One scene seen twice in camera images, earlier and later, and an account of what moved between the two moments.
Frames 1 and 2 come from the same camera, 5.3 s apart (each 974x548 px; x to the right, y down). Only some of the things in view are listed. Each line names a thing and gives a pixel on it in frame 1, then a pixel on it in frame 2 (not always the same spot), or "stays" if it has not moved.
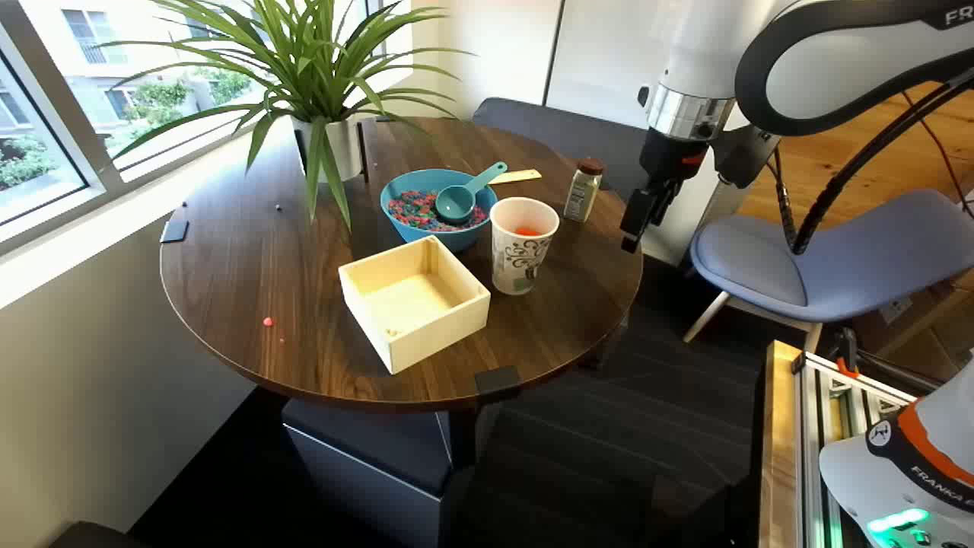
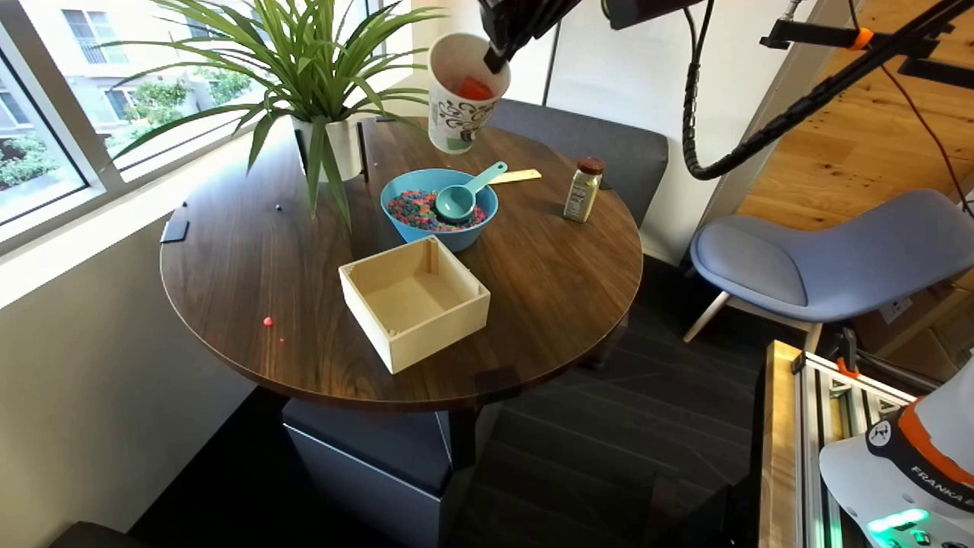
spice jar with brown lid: [582, 191] stays
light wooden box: [415, 301] stays
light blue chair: [843, 259] stays
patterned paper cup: [522, 230] → [461, 90]
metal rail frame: [811, 405] stays
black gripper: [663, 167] → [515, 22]
